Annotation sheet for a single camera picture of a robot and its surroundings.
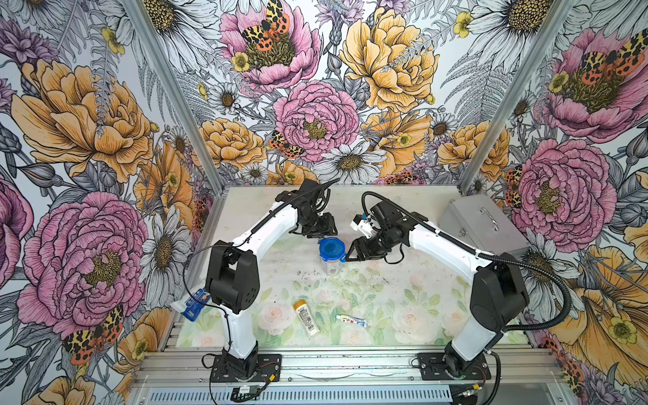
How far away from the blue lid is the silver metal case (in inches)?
16.7

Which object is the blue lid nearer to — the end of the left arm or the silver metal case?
the end of the left arm

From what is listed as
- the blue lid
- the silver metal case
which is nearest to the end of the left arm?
the blue lid

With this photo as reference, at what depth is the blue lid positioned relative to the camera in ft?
2.77

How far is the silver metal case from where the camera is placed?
2.84ft
